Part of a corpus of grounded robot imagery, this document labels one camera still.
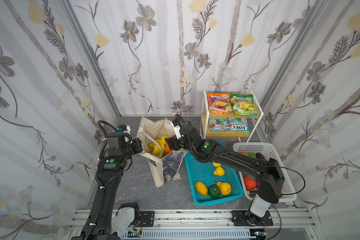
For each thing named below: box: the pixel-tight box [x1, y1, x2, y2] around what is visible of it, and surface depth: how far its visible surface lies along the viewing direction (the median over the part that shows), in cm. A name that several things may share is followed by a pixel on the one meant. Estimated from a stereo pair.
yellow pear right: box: [216, 181, 232, 196], surface depth 81 cm
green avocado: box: [207, 184, 221, 199], surface depth 80 cm
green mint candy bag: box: [228, 117, 251, 133], surface depth 93 cm
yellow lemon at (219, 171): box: [213, 166, 225, 177], surface depth 88 cm
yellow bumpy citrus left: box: [194, 181, 208, 196], surface depth 82 cm
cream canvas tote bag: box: [136, 116, 188, 188], surface depth 83 cm
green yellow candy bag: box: [230, 93, 258, 117], surface depth 78 cm
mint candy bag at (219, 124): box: [208, 117, 232, 132], surface depth 92 cm
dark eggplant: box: [255, 152, 266, 161], surface depth 97 cm
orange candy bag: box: [206, 93, 233, 115], surface depth 79 cm
